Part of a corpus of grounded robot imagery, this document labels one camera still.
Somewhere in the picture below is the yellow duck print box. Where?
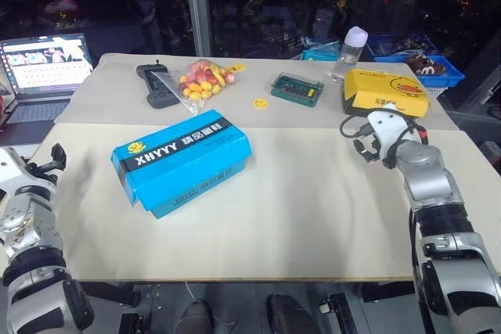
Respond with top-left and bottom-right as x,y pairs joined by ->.
341,68 -> 431,118

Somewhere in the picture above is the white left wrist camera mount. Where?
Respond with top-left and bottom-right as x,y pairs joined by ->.
0,146 -> 29,196

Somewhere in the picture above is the blue plastic bin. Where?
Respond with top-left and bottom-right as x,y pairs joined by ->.
366,33 -> 467,91

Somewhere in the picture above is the black handheld device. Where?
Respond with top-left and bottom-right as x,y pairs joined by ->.
135,60 -> 180,110

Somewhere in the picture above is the open laptop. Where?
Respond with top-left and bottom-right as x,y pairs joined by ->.
0,33 -> 95,147

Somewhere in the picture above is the dark rounded shape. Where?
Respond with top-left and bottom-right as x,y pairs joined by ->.
173,298 -> 214,334

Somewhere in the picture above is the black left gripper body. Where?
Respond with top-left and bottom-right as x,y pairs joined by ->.
23,160 -> 59,186

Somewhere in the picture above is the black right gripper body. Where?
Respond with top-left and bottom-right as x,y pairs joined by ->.
363,133 -> 384,163

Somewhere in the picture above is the metal window post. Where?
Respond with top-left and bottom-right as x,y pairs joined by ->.
182,0 -> 214,58

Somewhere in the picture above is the blue shoe box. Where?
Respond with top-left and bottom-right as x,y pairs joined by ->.
110,109 -> 254,220

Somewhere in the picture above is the teal box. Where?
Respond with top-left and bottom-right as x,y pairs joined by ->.
301,40 -> 340,63

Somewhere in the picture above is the green screwdriver bit case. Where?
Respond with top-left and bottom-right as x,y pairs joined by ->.
270,71 -> 325,108

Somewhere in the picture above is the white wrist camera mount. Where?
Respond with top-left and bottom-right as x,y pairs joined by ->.
0,146 -> 29,196
366,109 -> 413,156

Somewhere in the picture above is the pink object behind glass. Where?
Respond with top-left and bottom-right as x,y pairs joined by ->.
43,0 -> 81,19

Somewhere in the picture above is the clear bag of coloured candies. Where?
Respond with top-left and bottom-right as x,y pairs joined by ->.
150,58 -> 238,114

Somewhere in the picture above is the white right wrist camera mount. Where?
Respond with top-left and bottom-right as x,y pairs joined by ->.
366,109 -> 413,156

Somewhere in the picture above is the clear bottle with white cap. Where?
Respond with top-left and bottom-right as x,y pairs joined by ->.
331,26 -> 369,84

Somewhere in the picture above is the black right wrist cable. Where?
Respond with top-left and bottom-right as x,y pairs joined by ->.
339,114 -> 373,140

